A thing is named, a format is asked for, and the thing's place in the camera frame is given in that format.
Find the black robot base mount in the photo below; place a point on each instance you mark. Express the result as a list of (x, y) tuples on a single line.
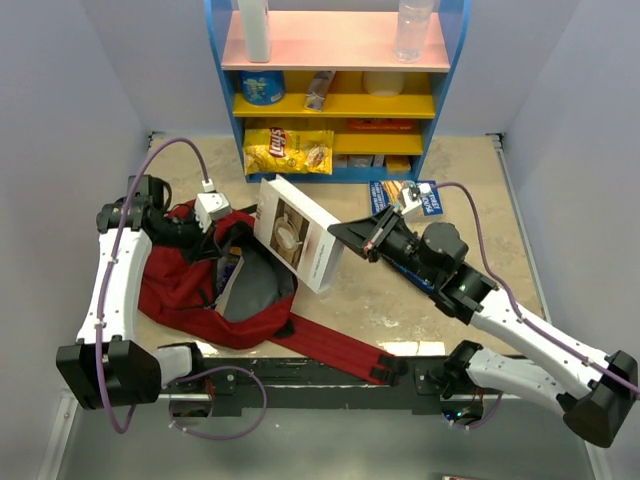
[(302, 383)]

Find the white small carton boxes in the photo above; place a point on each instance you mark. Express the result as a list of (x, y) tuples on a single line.
[(358, 160)]

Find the cream white jar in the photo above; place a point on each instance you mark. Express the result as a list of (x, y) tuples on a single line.
[(383, 83)]

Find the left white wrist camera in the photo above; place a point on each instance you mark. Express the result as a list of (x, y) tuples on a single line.
[(210, 206)]

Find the purple book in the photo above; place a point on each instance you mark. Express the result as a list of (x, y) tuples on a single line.
[(227, 271)]

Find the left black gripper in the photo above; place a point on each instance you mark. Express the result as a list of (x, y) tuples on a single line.
[(204, 246)]

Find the red backpack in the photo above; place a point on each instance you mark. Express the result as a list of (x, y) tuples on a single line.
[(180, 295)]

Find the blue pencil case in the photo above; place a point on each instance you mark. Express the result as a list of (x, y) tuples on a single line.
[(421, 284)]

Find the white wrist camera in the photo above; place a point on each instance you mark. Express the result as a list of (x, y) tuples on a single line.
[(210, 206), (410, 198)]

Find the white tall bottle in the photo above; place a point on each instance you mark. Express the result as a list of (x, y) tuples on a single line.
[(254, 16)]

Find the blue Treehouse book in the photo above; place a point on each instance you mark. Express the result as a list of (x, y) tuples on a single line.
[(385, 193)]

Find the blue snack canister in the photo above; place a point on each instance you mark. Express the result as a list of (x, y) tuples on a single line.
[(262, 88)]

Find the yellow small box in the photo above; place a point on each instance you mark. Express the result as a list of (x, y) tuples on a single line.
[(398, 164)]

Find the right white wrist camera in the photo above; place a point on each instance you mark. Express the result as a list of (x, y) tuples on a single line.
[(410, 198)]

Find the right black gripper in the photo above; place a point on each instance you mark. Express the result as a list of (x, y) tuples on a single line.
[(366, 233)]

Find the brown wrapped snack bar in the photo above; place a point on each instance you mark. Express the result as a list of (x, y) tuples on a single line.
[(318, 90)]

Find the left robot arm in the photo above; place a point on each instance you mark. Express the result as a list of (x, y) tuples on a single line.
[(105, 359)]

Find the red flat snack box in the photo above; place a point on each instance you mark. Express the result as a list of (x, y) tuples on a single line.
[(380, 124)]

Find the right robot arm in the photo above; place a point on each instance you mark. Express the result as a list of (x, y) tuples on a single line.
[(592, 391)]

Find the white coffee cover book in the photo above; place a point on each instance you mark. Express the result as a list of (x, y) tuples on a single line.
[(294, 228)]

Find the clear plastic water bottle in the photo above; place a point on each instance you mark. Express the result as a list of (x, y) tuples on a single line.
[(412, 25)]

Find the blue shelf unit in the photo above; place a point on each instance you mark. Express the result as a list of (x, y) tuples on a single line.
[(304, 42)]

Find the yellow Lays chips bag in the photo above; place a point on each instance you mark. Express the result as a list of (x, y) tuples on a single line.
[(280, 150)]

